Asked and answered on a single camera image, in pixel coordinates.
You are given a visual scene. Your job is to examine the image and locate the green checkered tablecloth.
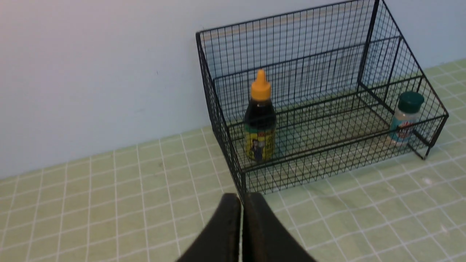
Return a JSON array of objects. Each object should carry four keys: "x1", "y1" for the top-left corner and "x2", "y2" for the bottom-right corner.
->
[{"x1": 0, "y1": 59, "x2": 466, "y2": 262}]

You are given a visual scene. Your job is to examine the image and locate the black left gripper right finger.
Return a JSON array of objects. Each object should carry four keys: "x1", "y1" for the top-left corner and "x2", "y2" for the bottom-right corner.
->
[{"x1": 242, "y1": 192, "x2": 316, "y2": 262}]

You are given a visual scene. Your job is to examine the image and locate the green-capped pepper seasoning bottle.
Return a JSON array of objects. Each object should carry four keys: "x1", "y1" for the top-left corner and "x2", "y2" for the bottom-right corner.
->
[{"x1": 388, "y1": 91, "x2": 424, "y2": 146}]

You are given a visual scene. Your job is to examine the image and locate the black wire mesh shelf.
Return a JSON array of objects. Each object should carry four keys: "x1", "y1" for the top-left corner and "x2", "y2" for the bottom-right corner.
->
[{"x1": 196, "y1": 0, "x2": 449, "y2": 198}]

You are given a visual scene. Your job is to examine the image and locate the orange-capped dark sauce bottle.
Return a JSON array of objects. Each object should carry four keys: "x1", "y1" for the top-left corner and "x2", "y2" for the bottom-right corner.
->
[{"x1": 244, "y1": 69, "x2": 277, "y2": 163}]

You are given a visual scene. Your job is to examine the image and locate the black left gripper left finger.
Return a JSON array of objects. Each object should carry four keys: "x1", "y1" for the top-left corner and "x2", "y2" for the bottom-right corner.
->
[{"x1": 177, "y1": 193, "x2": 242, "y2": 262}]

